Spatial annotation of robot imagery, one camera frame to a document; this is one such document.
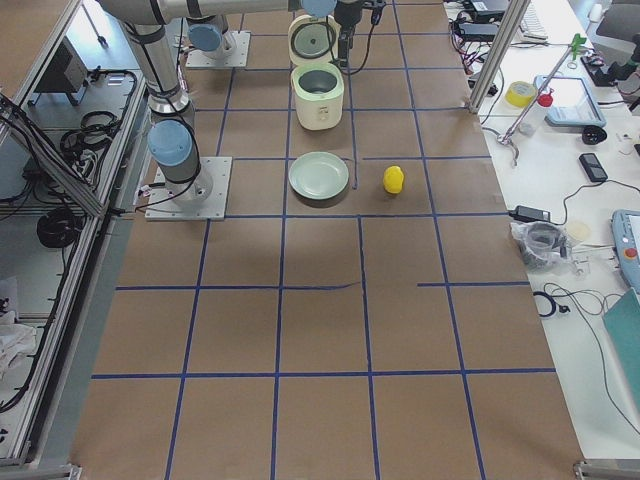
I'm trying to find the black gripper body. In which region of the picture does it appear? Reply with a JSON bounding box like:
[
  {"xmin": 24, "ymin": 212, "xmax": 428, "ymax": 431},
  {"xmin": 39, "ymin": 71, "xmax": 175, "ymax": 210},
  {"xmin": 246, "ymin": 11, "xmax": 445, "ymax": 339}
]
[{"xmin": 333, "ymin": 0, "xmax": 364, "ymax": 29}]

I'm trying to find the white rice cooker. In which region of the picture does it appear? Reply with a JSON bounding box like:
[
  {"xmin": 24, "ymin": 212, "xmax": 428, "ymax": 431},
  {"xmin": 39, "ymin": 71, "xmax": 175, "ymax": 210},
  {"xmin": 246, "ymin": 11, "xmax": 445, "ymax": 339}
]
[{"xmin": 288, "ymin": 14, "xmax": 344, "ymax": 131}]

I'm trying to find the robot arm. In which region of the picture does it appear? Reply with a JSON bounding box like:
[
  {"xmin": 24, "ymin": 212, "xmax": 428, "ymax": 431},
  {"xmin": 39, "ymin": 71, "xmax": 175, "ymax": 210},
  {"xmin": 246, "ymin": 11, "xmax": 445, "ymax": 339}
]
[
  {"xmin": 122, "ymin": 22, "xmax": 213, "ymax": 213},
  {"xmin": 100, "ymin": 0, "xmax": 365, "ymax": 67}
]

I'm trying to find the right green plate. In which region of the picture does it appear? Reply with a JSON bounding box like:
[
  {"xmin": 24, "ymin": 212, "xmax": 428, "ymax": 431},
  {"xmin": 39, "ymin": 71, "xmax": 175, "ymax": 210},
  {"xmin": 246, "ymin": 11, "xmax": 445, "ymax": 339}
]
[{"xmin": 288, "ymin": 151, "xmax": 349, "ymax": 201}]

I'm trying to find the yellow lemon toy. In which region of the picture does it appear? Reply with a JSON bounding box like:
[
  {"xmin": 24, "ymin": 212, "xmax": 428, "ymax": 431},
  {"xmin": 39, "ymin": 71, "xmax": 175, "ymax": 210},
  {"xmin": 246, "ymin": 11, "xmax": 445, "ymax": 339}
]
[{"xmin": 382, "ymin": 165, "xmax": 405, "ymax": 195}]

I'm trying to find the yellow tape roll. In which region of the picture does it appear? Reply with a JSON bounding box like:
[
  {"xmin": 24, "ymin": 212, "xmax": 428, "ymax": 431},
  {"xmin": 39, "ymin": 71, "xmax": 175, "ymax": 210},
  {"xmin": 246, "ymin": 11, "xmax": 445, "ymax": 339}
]
[{"xmin": 505, "ymin": 81, "xmax": 538, "ymax": 108}]

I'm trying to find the blue teach pendant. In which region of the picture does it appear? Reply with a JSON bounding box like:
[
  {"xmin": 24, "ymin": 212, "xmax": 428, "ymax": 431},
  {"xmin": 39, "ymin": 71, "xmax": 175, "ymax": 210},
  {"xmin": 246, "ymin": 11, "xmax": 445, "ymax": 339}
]
[{"xmin": 540, "ymin": 77, "xmax": 606, "ymax": 127}]

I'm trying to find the black power brick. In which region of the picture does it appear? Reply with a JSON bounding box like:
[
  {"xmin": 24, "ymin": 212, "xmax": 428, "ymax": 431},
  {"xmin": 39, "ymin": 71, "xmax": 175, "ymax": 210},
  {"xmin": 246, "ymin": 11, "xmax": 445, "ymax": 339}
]
[{"xmin": 508, "ymin": 205, "xmax": 551, "ymax": 223}]

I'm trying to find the plastic bag with parts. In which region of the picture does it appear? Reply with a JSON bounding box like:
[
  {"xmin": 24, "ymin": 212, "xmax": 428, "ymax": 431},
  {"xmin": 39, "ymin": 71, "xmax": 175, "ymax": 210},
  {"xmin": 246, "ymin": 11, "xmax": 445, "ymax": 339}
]
[{"xmin": 510, "ymin": 221, "xmax": 572, "ymax": 272}]

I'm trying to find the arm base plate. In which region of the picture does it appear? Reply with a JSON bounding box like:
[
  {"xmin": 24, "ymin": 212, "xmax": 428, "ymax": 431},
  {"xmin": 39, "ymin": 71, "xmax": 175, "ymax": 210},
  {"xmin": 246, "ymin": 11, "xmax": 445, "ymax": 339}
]
[
  {"xmin": 144, "ymin": 157, "xmax": 232, "ymax": 221},
  {"xmin": 186, "ymin": 26, "xmax": 251, "ymax": 70}
]

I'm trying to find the aluminium frame post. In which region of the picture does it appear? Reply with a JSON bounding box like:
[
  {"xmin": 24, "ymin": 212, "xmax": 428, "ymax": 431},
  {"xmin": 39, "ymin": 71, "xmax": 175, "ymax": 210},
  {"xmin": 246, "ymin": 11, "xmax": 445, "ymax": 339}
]
[{"xmin": 468, "ymin": 0, "xmax": 530, "ymax": 113}]

